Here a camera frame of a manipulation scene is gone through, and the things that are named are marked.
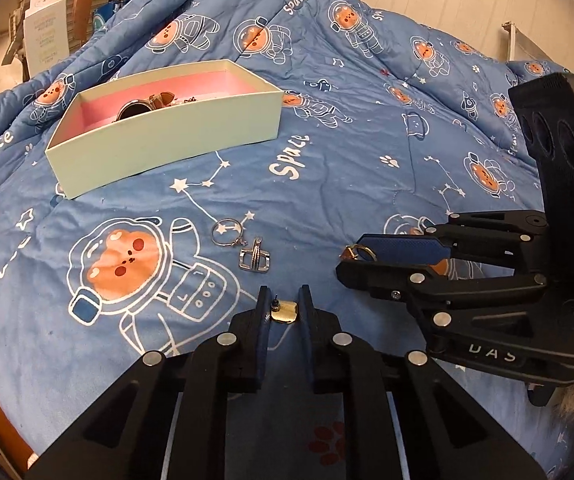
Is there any gold ring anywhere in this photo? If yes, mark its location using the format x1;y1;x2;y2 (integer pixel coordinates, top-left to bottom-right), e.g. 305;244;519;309
344;244;378;264

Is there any white bed rail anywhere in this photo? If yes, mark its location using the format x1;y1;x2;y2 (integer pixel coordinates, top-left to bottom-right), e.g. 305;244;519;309
502;21;568;69

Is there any silver square buckle ring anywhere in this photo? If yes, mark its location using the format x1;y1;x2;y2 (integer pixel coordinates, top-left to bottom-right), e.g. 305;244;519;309
238;240;272;275

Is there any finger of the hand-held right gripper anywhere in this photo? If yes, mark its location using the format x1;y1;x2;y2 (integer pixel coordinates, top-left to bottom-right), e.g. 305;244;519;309
358;209;552;267
336;260;565;343

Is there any rose gold wrist watch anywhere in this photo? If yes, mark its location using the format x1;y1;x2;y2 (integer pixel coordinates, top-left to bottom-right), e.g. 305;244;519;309
116;91;177;122

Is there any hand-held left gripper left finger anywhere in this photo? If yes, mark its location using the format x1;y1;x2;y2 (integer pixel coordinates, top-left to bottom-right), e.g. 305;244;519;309
27;285;272;480

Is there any blue astronaut bear printed blanket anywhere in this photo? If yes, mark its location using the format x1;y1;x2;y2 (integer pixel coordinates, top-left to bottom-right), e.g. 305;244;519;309
0;0;574;480

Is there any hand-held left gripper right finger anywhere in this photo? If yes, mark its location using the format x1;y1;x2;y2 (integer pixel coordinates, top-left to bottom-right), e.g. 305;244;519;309
298;285;548;480

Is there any mint box with pink inside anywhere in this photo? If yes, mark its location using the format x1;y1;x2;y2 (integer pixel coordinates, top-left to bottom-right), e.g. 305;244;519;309
45;58;284;201

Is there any gold stud earring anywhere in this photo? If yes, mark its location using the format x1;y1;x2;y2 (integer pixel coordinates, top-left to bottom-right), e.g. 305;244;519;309
270;297;300;325

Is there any tall white carton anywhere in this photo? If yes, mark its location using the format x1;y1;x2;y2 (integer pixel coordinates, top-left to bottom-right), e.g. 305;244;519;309
22;0;70;74

